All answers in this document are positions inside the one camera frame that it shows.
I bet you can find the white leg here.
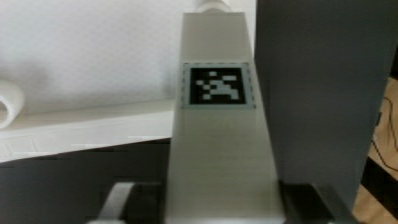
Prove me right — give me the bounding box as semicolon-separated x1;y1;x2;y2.
166;0;287;224

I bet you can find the white desk tabletop tray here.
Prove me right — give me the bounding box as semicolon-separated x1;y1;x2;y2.
0;0;258;163

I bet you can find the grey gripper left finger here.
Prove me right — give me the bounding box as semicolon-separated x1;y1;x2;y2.
88;181;164;224

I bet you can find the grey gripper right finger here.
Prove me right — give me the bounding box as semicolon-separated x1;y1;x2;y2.
280;182;360;224

